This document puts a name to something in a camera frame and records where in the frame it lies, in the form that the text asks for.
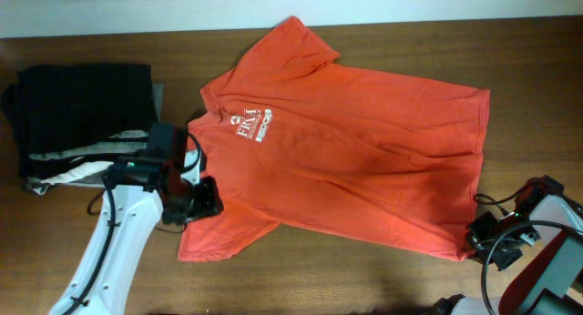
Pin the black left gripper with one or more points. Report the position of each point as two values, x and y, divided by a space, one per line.
211 204

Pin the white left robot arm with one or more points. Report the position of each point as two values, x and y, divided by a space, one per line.
159 184

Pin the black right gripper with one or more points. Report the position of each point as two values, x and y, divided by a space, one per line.
475 237

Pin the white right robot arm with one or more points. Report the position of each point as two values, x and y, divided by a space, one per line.
543 213

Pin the folded grey white garment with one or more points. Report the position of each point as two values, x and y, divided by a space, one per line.
85 175

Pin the red orange t-shirt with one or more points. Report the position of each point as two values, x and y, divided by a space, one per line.
292 137

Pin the folded black shirt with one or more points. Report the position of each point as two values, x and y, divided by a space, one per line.
62 116

